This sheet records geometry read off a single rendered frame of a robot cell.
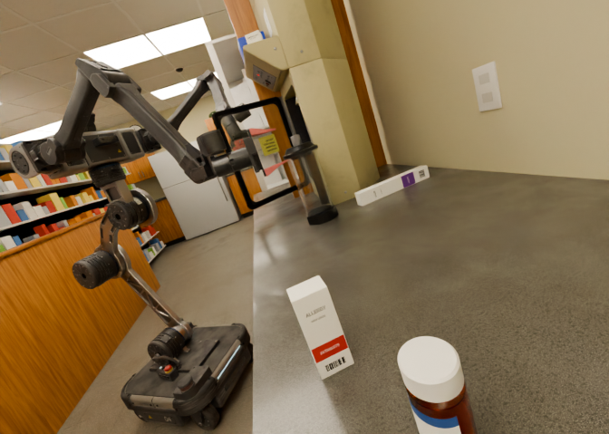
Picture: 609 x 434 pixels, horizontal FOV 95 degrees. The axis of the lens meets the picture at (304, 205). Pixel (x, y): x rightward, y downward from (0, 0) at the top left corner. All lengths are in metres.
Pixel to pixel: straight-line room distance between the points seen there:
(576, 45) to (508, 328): 0.56
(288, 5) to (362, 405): 0.99
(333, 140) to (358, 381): 0.76
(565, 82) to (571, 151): 0.14
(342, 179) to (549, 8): 0.62
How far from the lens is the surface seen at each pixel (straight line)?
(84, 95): 1.14
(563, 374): 0.36
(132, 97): 1.00
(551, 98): 0.82
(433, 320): 0.40
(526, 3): 0.84
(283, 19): 1.02
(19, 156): 1.49
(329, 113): 0.98
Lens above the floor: 1.20
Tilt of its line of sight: 13 degrees down
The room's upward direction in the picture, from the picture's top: 19 degrees counter-clockwise
